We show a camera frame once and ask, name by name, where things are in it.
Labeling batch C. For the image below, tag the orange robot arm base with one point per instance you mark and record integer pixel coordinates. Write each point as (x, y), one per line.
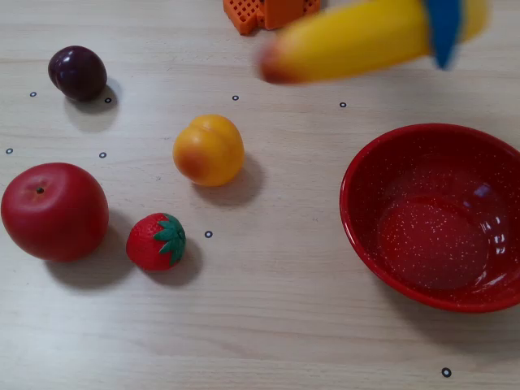
(280, 12)

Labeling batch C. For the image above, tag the dark purple plastic plum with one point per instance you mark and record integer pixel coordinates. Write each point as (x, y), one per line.
(77, 73)

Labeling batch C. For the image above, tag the orange yellow plastic peach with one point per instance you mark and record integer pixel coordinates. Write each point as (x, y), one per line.
(209, 151)

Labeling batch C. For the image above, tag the red plastic strawberry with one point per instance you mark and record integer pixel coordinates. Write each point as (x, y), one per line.
(152, 243)

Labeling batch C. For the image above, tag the yellow plastic banana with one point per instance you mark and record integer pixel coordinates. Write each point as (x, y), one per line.
(357, 44)

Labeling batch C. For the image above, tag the red plastic apple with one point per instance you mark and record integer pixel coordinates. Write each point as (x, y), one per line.
(55, 213)

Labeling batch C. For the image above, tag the red speckled bowl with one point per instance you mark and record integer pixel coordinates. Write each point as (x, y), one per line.
(430, 227)

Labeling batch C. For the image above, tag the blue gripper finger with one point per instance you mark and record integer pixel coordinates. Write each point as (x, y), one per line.
(445, 28)

